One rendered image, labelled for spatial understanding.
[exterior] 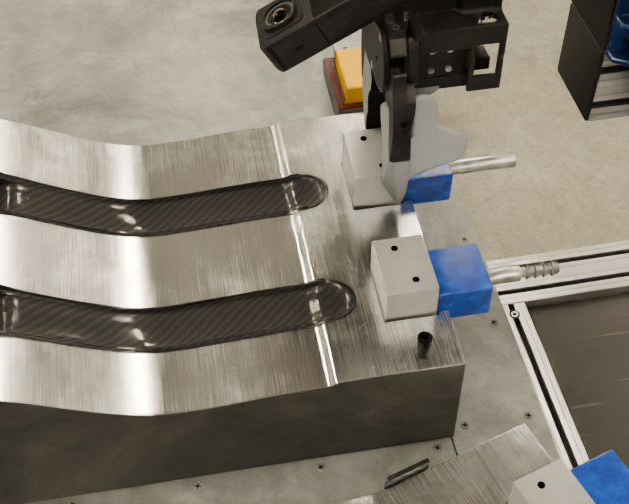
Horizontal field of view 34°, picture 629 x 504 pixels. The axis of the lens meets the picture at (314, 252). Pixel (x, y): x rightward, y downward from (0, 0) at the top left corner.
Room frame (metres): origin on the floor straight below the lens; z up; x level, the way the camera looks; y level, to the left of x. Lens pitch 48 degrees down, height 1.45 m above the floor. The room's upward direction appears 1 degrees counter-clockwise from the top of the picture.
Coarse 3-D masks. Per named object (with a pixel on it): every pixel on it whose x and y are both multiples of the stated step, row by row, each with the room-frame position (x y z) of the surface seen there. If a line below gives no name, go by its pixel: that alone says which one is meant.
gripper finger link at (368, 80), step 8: (368, 64) 0.60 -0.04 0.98; (368, 72) 0.59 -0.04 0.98; (368, 80) 0.59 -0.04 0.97; (368, 88) 0.59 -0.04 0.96; (376, 88) 0.59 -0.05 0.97; (424, 88) 0.61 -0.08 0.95; (432, 88) 0.61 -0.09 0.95; (368, 96) 0.59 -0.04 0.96; (376, 96) 0.59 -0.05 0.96; (384, 96) 0.60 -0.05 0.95; (368, 104) 0.59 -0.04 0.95; (376, 104) 0.59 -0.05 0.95; (368, 112) 0.59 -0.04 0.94; (376, 112) 0.59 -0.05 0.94; (368, 120) 0.60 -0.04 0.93; (376, 120) 0.60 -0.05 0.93; (368, 128) 0.60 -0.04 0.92
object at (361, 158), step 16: (352, 144) 0.58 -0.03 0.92; (368, 144) 0.58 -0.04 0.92; (352, 160) 0.56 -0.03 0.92; (368, 160) 0.56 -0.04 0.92; (464, 160) 0.58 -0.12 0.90; (480, 160) 0.58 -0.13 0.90; (496, 160) 0.58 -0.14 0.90; (512, 160) 0.58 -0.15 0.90; (352, 176) 0.55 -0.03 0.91; (368, 176) 0.54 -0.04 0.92; (416, 176) 0.56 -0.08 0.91; (432, 176) 0.56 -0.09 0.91; (448, 176) 0.56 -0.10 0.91; (352, 192) 0.55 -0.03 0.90; (368, 192) 0.54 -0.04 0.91; (384, 192) 0.55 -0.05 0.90; (416, 192) 0.55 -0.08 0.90; (432, 192) 0.56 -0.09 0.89; (448, 192) 0.56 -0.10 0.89
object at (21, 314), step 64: (0, 192) 0.54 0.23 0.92; (64, 192) 0.55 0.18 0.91; (256, 192) 0.57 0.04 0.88; (320, 192) 0.56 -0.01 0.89; (0, 320) 0.42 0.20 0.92; (64, 320) 0.43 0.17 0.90; (128, 320) 0.44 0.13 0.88; (192, 320) 0.45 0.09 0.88; (256, 320) 0.45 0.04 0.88; (320, 320) 0.44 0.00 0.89
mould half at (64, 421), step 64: (0, 128) 0.60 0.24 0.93; (256, 128) 0.64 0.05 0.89; (320, 128) 0.63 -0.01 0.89; (128, 192) 0.57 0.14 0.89; (192, 192) 0.57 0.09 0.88; (0, 256) 0.47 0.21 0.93; (64, 256) 0.49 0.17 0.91; (128, 256) 0.50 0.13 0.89; (192, 256) 0.50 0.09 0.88; (256, 256) 0.50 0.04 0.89; (320, 256) 0.50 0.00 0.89; (448, 320) 0.44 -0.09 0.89; (0, 384) 0.36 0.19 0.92; (64, 384) 0.38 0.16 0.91; (128, 384) 0.39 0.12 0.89; (192, 384) 0.39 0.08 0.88; (256, 384) 0.39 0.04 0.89; (320, 384) 0.39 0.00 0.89; (384, 384) 0.39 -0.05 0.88; (448, 384) 0.40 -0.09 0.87; (0, 448) 0.35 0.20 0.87; (64, 448) 0.36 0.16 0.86; (128, 448) 0.36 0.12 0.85; (192, 448) 0.37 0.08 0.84; (256, 448) 0.38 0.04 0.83; (320, 448) 0.38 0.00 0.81
